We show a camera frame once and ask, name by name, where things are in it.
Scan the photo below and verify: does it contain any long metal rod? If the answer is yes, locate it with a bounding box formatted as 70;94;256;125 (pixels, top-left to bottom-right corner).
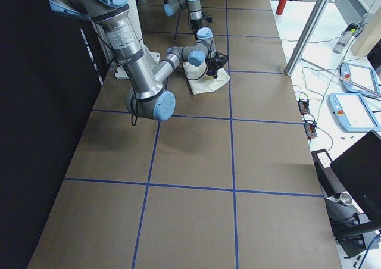
300;58;381;98

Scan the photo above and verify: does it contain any black monitor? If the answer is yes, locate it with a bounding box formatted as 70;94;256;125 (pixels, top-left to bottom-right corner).
330;130;381;220

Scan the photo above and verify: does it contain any near blue teach pendant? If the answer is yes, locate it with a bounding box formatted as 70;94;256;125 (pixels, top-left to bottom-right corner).
328;93;380;132

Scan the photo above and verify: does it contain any black orange connector box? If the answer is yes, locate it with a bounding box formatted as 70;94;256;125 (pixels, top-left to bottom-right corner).
304;121;317;140
297;99;311;115

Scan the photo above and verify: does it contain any blue teach pendant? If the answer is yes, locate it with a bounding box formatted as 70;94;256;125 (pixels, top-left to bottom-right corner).
328;93;380;132
340;63;380;98

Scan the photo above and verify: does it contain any near black orange connector box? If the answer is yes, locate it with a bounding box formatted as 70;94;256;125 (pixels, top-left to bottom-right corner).
304;121;317;140

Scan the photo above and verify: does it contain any wooden board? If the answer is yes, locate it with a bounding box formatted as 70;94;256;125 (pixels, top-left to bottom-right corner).
351;7;380;57

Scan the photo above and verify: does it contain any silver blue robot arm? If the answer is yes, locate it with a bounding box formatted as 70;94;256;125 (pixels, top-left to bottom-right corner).
49;0;229;121
163;0;213;38

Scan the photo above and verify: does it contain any cream long-sleeve cat shirt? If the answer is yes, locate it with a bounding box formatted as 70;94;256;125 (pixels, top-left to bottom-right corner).
183;62;230;95

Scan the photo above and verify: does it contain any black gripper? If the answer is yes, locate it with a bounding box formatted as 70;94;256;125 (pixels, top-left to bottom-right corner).
206;51;229;79
189;11;213;39

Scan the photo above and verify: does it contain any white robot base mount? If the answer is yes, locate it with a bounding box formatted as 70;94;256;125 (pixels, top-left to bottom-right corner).
114;44;161;81

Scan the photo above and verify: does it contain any aluminium frame post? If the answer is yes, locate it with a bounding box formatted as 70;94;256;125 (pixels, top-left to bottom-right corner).
284;0;329;76

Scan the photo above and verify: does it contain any far blue teach pendant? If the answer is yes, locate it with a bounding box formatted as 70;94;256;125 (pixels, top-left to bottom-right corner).
340;63;380;98

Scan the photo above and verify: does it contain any black camera stand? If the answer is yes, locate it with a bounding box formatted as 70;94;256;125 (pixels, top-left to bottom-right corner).
325;198;380;257

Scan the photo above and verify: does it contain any black box white label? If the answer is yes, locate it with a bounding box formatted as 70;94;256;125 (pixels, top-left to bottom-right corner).
311;149;353;206

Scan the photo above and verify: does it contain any clear water bottle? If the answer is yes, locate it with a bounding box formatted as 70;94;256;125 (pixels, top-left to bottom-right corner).
332;23;360;54

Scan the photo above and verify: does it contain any far black orange connector box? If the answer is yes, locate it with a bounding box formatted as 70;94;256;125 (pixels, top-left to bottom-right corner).
297;99;311;115

